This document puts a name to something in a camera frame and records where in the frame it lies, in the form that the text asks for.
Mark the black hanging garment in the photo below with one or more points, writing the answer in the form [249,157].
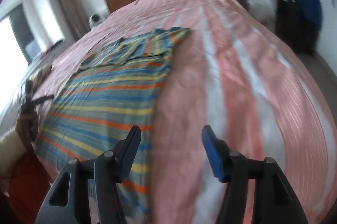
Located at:
[294,29]

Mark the striped knit sweater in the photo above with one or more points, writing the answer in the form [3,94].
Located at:
[115,88]

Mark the person's left hand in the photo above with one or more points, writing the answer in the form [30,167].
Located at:
[27,127]

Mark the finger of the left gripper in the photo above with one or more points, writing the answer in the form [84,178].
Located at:
[28,93]
[41,100]

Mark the pink striped bed sheet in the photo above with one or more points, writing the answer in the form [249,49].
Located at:
[232,74]

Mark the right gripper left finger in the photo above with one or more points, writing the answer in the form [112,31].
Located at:
[67,200]

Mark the brown curtain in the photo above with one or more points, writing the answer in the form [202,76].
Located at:
[75,17]

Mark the window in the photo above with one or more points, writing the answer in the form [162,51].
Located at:
[30,38]

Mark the red orange fleece clothing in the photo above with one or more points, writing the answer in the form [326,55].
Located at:
[28,186]

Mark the blue fluffy garment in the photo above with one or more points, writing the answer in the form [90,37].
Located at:
[312,11]

